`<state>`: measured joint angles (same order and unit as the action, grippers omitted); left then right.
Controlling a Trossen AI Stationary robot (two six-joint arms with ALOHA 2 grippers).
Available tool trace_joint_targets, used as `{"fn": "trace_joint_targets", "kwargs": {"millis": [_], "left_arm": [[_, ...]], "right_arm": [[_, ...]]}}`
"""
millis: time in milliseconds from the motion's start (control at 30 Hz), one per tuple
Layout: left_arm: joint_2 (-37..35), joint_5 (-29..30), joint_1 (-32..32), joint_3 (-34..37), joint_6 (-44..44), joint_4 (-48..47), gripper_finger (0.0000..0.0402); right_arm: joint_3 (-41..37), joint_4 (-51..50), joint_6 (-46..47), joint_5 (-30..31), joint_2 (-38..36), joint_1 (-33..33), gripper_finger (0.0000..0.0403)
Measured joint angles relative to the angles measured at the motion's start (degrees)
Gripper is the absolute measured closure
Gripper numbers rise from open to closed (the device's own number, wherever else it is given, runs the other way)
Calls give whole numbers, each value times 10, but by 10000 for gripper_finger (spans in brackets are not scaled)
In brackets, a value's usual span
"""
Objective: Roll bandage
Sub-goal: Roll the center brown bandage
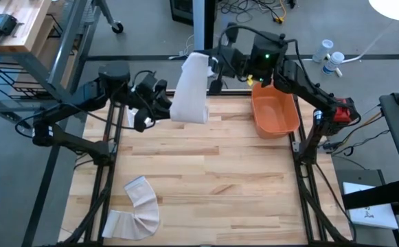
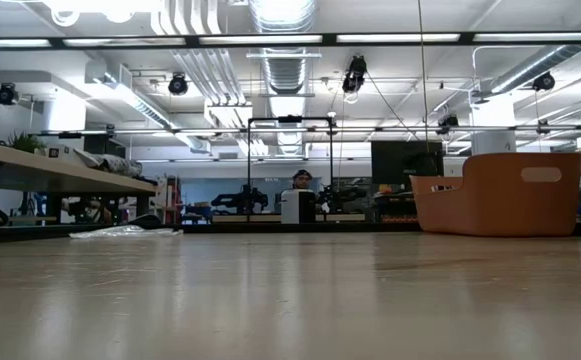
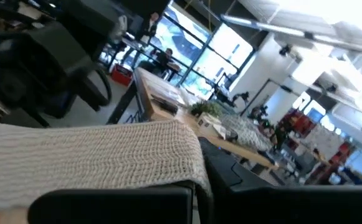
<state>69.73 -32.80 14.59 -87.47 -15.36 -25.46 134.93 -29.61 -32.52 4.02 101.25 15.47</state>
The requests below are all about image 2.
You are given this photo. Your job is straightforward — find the orange plastic bin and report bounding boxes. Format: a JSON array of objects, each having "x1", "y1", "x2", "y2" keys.
[{"x1": 409, "y1": 152, "x2": 581, "y2": 238}]

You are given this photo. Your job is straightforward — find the white cylindrical bin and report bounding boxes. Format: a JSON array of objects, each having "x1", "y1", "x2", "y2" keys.
[{"x1": 279, "y1": 188, "x2": 317, "y2": 225}]

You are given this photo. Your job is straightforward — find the person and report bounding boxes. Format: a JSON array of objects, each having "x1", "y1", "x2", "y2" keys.
[{"x1": 289, "y1": 168, "x2": 316, "y2": 191}]

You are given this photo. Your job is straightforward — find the grey patterned cloth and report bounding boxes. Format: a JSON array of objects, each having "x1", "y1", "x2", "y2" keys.
[{"x1": 72, "y1": 151, "x2": 145, "y2": 178}]

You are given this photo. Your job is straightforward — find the small white box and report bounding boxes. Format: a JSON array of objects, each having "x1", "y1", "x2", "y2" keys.
[{"x1": 45, "y1": 144, "x2": 74, "y2": 159}]

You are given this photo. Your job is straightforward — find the black robot station frame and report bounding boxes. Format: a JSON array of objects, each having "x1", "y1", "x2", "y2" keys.
[{"x1": 246, "y1": 115, "x2": 335, "y2": 224}]

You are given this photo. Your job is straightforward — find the thin hanging cable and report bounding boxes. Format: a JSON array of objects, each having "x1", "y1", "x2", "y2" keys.
[{"x1": 416, "y1": 0, "x2": 430, "y2": 151}]

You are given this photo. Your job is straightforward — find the green potted plant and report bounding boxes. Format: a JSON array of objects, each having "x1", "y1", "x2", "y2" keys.
[{"x1": 7, "y1": 130, "x2": 47, "y2": 154}]

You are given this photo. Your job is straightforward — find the wooden workbench grey legs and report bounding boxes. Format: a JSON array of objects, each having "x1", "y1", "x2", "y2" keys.
[{"x1": 0, "y1": 141, "x2": 159, "y2": 226}]

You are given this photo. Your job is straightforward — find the black beam with light strips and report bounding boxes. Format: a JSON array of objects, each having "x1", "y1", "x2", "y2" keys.
[{"x1": 0, "y1": 30, "x2": 581, "y2": 52}]

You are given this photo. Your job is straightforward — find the clear plastic bag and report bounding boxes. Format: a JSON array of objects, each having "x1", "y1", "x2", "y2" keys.
[{"x1": 68, "y1": 224, "x2": 185, "y2": 240}]

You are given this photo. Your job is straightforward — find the black monitor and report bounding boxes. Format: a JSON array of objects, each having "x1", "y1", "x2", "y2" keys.
[{"x1": 370, "y1": 140, "x2": 445, "y2": 185}]

